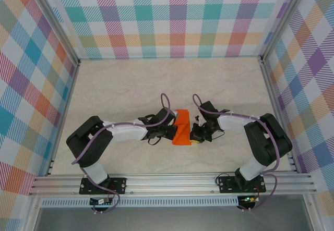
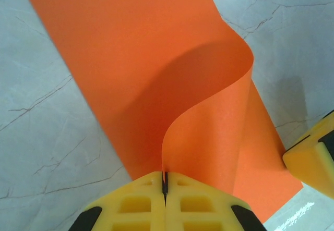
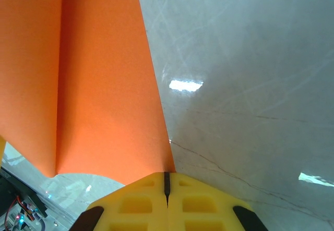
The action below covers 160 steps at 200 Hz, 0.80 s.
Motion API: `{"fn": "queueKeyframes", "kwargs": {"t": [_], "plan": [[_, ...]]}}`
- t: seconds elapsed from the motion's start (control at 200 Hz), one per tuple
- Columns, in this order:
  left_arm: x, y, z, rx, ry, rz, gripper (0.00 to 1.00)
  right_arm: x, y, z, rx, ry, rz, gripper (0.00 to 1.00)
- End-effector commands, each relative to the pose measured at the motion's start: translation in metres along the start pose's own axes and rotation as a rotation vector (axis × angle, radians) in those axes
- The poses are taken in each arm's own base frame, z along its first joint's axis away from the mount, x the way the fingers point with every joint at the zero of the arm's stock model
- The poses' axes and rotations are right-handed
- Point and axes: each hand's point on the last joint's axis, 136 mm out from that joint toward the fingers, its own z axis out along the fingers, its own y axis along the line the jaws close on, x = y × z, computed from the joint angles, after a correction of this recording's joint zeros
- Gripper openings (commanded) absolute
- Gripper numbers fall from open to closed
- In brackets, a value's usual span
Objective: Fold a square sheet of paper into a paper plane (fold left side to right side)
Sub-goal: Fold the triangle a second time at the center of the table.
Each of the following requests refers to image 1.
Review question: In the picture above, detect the orange paper sheet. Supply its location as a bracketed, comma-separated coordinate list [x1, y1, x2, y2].
[172, 108, 193, 147]

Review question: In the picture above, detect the left small circuit board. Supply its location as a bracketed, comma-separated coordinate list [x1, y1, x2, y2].
[89, 197, 113, 206]

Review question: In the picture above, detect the right gripper thin black wire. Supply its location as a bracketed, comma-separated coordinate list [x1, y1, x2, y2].
[208, 128, 225, 142]

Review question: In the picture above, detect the gripper thin black wire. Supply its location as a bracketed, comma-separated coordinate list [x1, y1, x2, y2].
[147, 134, 164, 147]
[208, 128, 225, 142]

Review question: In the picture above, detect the left gripper thin black wire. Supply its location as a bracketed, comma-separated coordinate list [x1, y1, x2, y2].
[147, 134, 164, 147]

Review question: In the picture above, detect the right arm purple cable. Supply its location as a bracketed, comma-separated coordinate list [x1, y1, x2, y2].
[192, 93, 281, 212]

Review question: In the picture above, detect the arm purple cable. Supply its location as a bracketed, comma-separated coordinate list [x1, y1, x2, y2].
[192, 93, 281, 212]
[71, 92, 172, 214]

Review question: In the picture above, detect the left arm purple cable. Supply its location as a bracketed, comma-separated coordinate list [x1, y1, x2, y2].
[71, 92, 172, 214]

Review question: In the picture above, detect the aluminium mounting rail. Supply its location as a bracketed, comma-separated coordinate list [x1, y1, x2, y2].
[28, 173, 318, 197]

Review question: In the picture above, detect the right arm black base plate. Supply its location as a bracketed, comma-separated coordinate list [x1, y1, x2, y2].
[218, 176, 267, 194]

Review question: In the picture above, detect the slotted grey cable duct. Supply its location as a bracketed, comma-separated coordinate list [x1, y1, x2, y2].
[41, 196, 240, 208]

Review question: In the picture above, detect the right aluminium table side rail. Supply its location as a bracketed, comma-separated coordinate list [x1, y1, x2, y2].
[259, 56, 300, 173]

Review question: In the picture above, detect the aluminium table side rail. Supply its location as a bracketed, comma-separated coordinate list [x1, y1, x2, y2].
[259, 56, 300, 173]
[45, 58, 81, 177]

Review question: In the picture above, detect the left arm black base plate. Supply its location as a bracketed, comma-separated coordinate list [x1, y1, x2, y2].
[79, 176, 127, 196]

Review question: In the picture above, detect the left aluminium table side rail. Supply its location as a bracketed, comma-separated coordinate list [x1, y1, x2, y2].
[45, 58, 81, 177]

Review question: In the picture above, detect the right aluminium frame post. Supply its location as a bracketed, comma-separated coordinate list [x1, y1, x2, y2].
[260, 0, 313, 62]

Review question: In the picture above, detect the aluminium frame post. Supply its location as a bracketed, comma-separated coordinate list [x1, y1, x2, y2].
[27, 0, 80, 66]
[260, 0, 313, 62]

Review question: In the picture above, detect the left aluminium frame post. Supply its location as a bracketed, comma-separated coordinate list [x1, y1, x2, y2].
[27, 0, 80, 66]

